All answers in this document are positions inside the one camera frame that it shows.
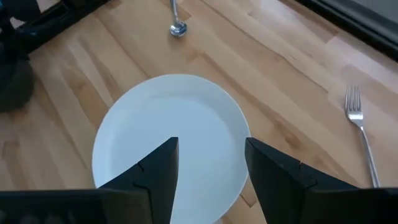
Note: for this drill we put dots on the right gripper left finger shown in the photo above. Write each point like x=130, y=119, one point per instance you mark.
x=158, y=174

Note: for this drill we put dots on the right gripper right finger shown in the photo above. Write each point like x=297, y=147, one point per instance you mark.
x=273, y=177

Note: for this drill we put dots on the white round plate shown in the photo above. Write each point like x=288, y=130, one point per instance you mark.
x=186, y=118

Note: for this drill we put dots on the silver metal fork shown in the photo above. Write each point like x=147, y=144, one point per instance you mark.
x=354, y=112

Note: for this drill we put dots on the silver metal spoon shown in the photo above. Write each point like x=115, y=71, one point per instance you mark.
x=178, y=28

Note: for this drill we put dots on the black metal table frame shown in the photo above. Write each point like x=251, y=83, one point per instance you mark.
x=357, y=23

